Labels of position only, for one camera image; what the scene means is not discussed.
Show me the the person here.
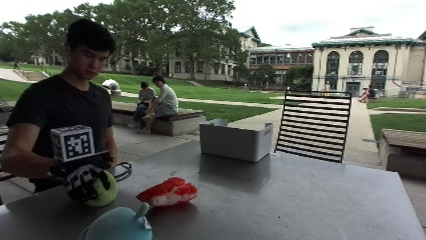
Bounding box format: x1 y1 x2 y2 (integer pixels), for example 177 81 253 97
0 18 120 194

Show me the large green tree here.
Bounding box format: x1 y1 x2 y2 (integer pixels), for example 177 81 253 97
65 0 250 78

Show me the brick building with glass front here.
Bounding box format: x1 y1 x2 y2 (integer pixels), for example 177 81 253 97
246 45 315 91

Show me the cream building with arched windows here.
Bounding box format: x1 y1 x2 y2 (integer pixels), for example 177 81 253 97
310 26 426 98

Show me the white outdoor sculpture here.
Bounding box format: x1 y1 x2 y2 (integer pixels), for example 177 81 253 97
101 78 122 98

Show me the white cube with black markers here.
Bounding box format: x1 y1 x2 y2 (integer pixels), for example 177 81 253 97
49 124 96 164

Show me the stone bench with wooden seat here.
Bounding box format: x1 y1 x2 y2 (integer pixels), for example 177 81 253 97
110 100 208 137
378 128 426 182

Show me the black slatted metal chair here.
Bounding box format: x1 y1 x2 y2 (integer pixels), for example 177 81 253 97
273 90 354 164

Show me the red and white soft toy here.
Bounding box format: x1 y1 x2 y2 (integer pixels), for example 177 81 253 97
134 176 200 208

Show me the green round soft toy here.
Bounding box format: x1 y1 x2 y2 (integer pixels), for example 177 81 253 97
81 169 120 207

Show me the black cable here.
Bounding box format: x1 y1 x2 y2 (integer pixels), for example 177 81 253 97
112 161 133 183

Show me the light blue soft toy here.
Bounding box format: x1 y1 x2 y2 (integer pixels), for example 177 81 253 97
80 202 154 240

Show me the white plastic bin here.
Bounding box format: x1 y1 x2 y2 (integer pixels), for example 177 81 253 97
198 118 274 164

